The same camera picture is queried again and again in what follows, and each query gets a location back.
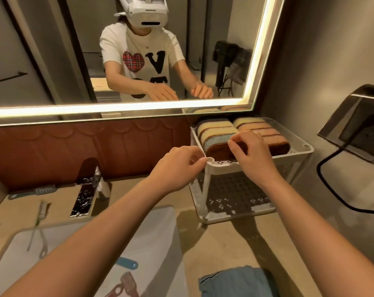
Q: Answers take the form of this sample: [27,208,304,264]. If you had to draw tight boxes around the person's right hand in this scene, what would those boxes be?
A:
[227,131,279,188]

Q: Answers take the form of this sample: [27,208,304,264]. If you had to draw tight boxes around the person's left hand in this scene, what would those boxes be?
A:
[148,145,208,196]

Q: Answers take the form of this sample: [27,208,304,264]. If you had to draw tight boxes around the brown towel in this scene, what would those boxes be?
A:
[206,143,247,162]

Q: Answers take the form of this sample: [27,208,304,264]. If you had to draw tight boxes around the white perforated two-tier rack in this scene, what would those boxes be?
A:
[189,117,315,225]

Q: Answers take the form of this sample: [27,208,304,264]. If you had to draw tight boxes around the person's right forearm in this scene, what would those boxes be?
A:
[245,173,374,297]

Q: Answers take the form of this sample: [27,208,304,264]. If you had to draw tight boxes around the person's left forearm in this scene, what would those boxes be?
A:
[1,178,176,297]

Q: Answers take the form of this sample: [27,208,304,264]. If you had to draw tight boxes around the row of rolled towels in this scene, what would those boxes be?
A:
[196,117,291,158]

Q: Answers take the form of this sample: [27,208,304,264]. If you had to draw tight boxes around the white sink basin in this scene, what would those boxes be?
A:
[0,205,189,297]

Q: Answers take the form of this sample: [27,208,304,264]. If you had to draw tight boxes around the blue folded cloth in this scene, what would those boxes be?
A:
[198,265,281,297]

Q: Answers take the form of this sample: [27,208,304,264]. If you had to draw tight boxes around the red slotted spatula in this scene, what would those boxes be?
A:
[104,272,135,297]

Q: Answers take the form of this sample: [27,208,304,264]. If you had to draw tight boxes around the green and white toothbrush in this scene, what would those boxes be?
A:
[27,201,49,252]

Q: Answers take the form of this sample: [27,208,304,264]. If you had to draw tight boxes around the metal tongs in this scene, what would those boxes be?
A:
[39,228,49,259]

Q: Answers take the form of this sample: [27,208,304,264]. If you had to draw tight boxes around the black power cable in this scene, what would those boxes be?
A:
[316,145,374,211]

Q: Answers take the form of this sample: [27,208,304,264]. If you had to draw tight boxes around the clear wall socket cover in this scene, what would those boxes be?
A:
[317,84,374,166]

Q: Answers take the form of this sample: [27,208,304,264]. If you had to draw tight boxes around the blue plastic handle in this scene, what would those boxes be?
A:
[117,257,139,270]

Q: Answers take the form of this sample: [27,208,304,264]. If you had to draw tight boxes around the lit wall mirror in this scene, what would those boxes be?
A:
[0,0,287,128]

